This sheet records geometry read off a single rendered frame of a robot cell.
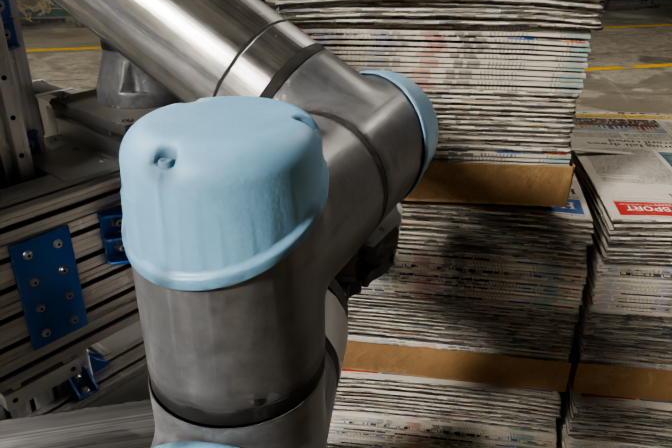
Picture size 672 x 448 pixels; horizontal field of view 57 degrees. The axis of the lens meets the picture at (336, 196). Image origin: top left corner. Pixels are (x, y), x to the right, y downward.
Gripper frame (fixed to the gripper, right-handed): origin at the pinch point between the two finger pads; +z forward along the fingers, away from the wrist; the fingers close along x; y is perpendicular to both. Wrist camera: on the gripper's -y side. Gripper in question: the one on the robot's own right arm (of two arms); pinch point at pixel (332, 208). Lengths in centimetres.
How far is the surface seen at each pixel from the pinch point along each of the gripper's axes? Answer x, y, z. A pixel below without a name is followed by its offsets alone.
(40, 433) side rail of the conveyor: 15.2, -5.3, -23.9
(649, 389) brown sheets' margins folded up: -34.1, -23.1, 6.8
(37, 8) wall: 387, -66, 566
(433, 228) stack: -9.5, -5.1, 7.1
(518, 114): -16.5, 7.4, 7.0
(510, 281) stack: -17.8, -10.6, 6.8
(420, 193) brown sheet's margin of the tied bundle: -7.9, -0.7, 6.0
